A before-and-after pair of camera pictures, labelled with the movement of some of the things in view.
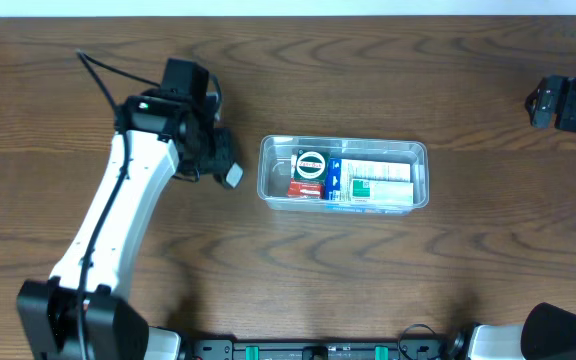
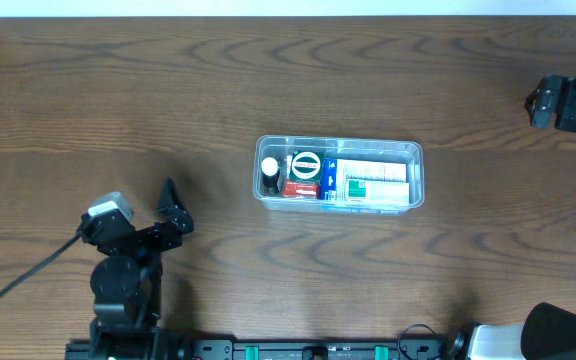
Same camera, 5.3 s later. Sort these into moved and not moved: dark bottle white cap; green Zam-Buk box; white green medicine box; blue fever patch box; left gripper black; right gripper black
Moved: dark bottle white cap; left gripper black
Not moved: white green medicine box; green Zam-Buk box; blue fever patch box; right gripper black
